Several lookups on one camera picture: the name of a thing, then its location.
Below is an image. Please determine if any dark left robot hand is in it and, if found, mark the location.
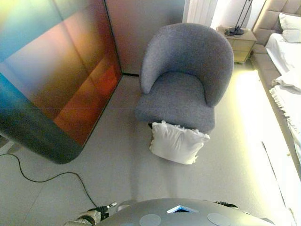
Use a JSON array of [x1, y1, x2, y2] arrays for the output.
[[94, 202, 118, 222]]

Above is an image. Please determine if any white frilled cushion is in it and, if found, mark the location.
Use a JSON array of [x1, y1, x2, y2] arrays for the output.
[[149, 120, 211, 165]]

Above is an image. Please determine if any light wooden nightstand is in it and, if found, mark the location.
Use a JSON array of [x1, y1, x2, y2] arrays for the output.
[[216, 26, 257, 64]]

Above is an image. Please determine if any beige upholstered bed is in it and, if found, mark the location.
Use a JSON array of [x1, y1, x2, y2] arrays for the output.
[[250, 0, 301, 182]]

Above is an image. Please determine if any grey upholstered armchair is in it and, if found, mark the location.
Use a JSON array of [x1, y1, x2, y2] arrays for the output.
[[134, 23, 235, 134]]

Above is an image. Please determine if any dark glossy table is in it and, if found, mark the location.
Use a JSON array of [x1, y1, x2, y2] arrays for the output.
[[0, 0, 123, 165]]

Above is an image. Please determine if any white bed pillow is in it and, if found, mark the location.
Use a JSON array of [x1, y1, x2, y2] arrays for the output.
[[281, 29, 301, 44], [278, 13, 301, 31]]

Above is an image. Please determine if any grey robot torso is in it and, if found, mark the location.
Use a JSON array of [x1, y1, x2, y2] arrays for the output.
[[96, 198, 276, 226]]

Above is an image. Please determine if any black floor cable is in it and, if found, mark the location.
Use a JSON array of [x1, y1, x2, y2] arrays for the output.
[[0, 153, 99, 209]]

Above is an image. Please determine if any white folded duvet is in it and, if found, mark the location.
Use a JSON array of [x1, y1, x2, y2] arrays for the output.
[[271, 70, 301, 95]]

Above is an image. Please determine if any white bed sheet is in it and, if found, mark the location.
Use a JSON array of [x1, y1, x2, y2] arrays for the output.
[[265, 32, 301, 73]]

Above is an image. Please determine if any dark right robot hand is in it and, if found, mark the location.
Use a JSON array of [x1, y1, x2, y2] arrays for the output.
[[213, 200, 239, 210]]

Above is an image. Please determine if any white fringed throw blanket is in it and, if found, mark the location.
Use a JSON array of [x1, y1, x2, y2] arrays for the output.
[[269, 85, 301, 170]]

